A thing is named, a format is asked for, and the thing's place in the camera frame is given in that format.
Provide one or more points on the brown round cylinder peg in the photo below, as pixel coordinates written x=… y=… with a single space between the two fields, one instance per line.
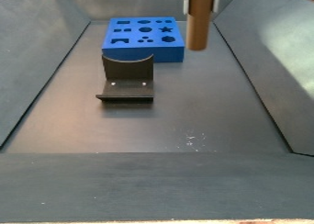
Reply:
x=198 y=22

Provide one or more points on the blue foam shape board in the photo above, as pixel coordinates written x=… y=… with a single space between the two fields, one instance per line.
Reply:
x=138 y=37

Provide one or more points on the black curved holder stand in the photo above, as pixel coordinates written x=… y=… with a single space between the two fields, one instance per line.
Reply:
x=129 y=80

